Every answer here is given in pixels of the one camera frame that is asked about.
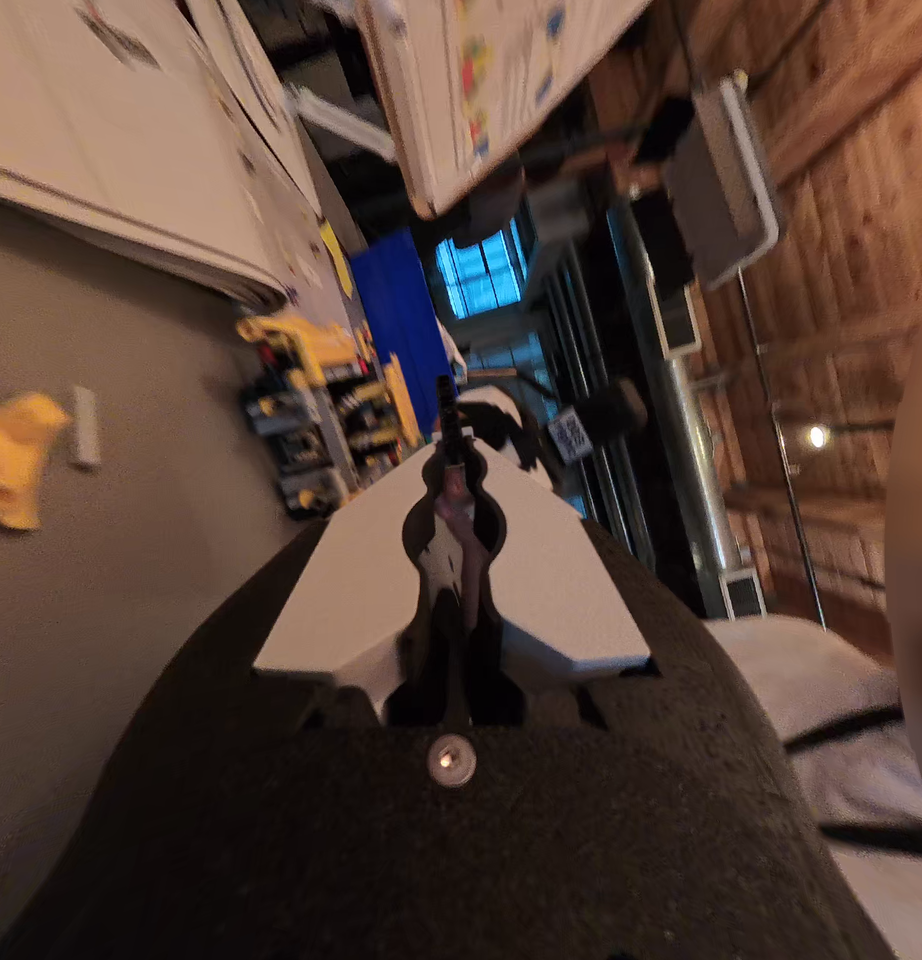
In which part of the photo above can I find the yellow toy car model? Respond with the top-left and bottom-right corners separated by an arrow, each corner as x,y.
236,313 -> 426,520

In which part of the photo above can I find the silver ventilation duct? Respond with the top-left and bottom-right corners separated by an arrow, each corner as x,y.
622,202 -> 743,609

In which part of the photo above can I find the open instruction booklet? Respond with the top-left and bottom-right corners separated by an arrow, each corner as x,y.
0,0 -> 323,310

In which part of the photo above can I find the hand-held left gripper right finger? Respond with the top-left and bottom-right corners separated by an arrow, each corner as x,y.
467,437 -> 651,726

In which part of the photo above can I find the printed instruction sheet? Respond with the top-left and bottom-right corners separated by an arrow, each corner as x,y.
442,0 -> 649,177

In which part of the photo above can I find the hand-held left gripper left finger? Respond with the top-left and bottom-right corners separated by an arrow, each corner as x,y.
253,442 -> 441,726

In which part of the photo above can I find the grey desk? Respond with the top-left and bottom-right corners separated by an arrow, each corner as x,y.
0,198 -> 432,960

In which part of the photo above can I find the instruction sheet on wooden stand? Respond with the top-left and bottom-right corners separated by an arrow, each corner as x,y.
284,0 -> 657,220

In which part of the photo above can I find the grey toy beam piece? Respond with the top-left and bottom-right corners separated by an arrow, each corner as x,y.
69,384 -> 103,472

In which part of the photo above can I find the black lanyard strap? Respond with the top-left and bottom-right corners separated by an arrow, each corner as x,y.
782,703 -> 922,861

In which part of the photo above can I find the blue plastic bin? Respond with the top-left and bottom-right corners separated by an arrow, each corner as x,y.
348,227 -> 462,399

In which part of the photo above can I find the white air vent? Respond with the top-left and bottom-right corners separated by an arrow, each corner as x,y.
718,567 -> 767,621
647,283 -> 703,360

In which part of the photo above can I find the grey hanging light panel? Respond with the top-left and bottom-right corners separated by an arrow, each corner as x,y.
659,69 -> 786,292

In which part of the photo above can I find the yellow toy panel piece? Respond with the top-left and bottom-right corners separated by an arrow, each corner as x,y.
0,392 -> 73,532

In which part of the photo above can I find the blue lit window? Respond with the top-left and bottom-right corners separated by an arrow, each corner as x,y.
433,227 -> 528,318

